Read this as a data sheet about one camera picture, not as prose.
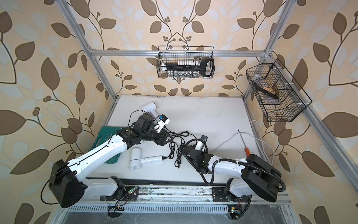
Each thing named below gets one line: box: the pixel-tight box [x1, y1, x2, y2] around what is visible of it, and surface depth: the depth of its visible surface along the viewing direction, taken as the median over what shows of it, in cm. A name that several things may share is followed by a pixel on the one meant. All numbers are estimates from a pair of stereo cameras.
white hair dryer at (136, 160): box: [129, 147, 164, 171], surface depth 84 cm
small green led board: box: [127, 186, 138, 195], surface depth 75 cm
